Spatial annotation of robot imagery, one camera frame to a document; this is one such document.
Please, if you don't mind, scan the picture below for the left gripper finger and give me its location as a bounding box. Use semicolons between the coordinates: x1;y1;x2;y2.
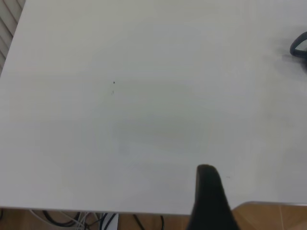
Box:
187;164;240;230

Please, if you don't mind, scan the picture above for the dark grey ceramic cup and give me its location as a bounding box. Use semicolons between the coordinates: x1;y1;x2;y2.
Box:
289;31;307;63

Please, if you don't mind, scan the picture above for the white power strip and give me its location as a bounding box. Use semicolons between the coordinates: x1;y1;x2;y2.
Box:
98;212;120;230

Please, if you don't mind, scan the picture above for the white slatted blind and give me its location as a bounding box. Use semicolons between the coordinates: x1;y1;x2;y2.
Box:
0;0;26;77

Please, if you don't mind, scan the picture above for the black thin cable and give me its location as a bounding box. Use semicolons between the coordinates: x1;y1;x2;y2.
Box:
132;214;166;230

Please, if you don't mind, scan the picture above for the white cable bundle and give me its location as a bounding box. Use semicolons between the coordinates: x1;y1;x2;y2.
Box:
30;209;99;230

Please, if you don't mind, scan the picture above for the black looped cable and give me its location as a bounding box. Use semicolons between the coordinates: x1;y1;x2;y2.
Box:
42;210;83;228

